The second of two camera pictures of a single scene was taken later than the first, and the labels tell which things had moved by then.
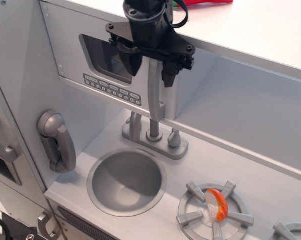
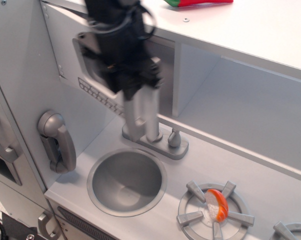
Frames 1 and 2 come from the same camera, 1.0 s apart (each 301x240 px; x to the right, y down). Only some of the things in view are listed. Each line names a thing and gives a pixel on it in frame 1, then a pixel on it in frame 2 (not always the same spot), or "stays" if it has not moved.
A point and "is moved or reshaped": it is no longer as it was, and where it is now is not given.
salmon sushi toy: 217,206 stays
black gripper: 154,36 to 119,50
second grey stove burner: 294,231 stays
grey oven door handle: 42,220 stays
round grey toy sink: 127,182 stays
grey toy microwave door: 87,58 is moved or reshaped
